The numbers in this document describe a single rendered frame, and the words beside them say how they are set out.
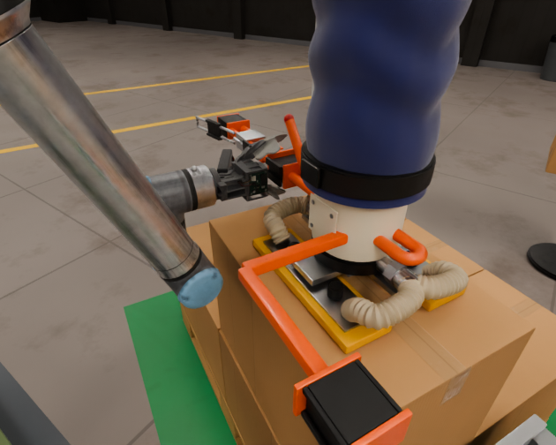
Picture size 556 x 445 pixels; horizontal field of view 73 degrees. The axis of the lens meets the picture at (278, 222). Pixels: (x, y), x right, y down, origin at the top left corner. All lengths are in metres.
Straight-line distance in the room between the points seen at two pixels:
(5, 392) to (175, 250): 0.49
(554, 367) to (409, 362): 0.75
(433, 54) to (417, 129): 0.10
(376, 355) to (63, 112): 0.57
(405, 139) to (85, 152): 0.43
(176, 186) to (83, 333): 1.45
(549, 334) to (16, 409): 1.41
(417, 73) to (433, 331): 0.43
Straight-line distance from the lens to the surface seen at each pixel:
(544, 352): 1.40
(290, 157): 0.92
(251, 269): 0.57
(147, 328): 2.03
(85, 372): 1.96
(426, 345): 0.70
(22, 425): 0.93
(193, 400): 1.74
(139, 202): 0.60
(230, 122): 1.16
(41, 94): 0.52
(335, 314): 0.67
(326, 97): 0.58
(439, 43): 0.56
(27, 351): 2.17
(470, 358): 0.72
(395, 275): 0.68
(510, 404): 1.22
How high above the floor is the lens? 1.46
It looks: 33 degrees down
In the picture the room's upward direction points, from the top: 1 degrees clockwise
